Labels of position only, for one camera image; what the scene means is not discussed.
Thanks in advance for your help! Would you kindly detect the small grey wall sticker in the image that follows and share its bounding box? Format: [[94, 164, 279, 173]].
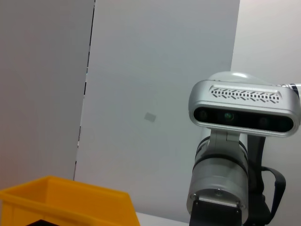
[[143, 112, 158, 122]]

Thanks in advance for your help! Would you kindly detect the black office chair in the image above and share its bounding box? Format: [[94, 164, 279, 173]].
[[242, 135, 287, 226]]

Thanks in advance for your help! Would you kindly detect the yellow plastic bin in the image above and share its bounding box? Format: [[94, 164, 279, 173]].
[[0, 175, 141, 226]]

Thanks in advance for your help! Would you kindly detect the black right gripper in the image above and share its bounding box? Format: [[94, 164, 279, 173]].
[[189, 196, 243, 226]]

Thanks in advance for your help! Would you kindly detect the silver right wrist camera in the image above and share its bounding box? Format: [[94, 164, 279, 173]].
[[188, 80, 301, 149]]

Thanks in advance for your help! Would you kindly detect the black mesh pen holder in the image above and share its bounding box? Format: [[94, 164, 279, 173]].
[[25, 218, 62, 226]]

